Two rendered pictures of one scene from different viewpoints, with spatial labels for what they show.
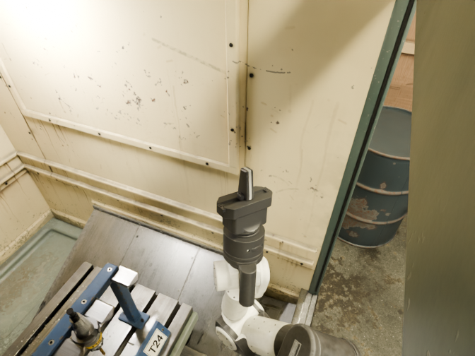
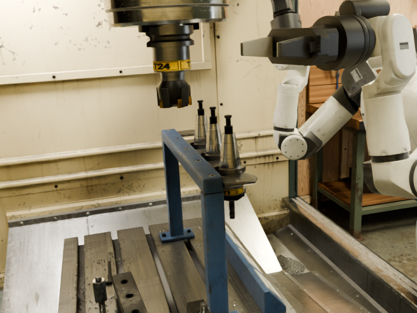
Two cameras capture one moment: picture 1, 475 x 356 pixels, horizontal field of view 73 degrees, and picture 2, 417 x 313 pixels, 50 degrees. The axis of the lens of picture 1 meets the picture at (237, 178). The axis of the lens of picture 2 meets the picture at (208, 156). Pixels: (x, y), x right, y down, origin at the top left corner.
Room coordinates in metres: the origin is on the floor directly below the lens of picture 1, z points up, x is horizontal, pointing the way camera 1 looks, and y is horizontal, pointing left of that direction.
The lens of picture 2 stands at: (-0.53, 1.02, 1.49)
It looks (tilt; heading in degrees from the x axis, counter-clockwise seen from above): 16 degrees down; 323
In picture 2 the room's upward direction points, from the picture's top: 3 degrees counter-clockwise
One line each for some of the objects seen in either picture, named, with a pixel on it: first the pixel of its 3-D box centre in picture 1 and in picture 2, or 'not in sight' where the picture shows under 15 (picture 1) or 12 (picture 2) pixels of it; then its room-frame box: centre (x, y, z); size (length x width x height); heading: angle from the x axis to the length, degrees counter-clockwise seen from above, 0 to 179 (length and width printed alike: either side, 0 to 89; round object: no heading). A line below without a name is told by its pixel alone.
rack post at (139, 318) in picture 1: (124, 297); (173, 190); (0.51, 0.37, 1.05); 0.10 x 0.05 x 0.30; 67
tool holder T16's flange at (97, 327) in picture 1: (86, 331); (203, 146); (0.33, 0.38, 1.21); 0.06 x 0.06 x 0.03
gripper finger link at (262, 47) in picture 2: not in sight; (255, 48); (0.01, 0.51, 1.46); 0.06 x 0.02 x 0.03; 84
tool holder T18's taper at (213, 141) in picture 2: not in sight; (214, 137); (0.23, 0.42, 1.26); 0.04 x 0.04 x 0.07
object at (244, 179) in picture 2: not in sight; (239, 179); (0.08, 0.49, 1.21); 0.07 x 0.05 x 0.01; 67
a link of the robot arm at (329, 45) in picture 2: not in sight; (318, 43); (-0.05, 0.42, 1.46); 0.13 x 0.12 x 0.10; 174
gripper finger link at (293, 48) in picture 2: not in sight; (296, 48); (-0.09, 0.52, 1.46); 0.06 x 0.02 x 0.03; 84
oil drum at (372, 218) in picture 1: (373, 179); not in sight; (1.73, -0.99, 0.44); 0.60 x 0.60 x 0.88
